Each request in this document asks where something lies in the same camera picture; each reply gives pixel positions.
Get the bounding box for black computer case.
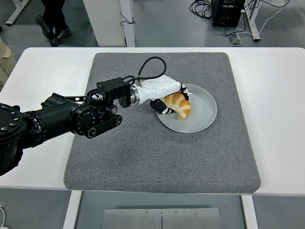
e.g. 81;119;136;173
211;0;246;27

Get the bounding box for white table leg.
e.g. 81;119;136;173
62;190;83;229
240;195;259;229

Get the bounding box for clear plastic stand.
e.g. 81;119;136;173
229;33;243;46

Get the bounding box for black cable bundle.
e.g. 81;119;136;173
189;0;214;21

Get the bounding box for golden croissant bread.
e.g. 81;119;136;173
163;92;192;120

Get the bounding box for white desk foot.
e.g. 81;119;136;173
5;0;31;26

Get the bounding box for grey metal plate with screws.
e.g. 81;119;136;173
104;208;221;229

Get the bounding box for round grey plate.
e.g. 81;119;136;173
155;83;218;134

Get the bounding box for long white cable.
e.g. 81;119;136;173
234;0;292;39

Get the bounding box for white desk leg with foot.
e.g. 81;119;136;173
245;0;261;42

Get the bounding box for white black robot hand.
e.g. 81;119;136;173
135;74;190;115

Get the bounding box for white cabinet panel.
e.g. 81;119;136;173
82;0;136;48

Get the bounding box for thin black looped cable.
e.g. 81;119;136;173
120;11;136;27

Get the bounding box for grey felt mat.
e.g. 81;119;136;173
63;52;262;194

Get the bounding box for thin white cable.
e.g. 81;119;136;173
0;202;10;229

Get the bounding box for beige cardboard box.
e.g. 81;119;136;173
0;39;16;90

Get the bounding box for person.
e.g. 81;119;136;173
34;0;72;47

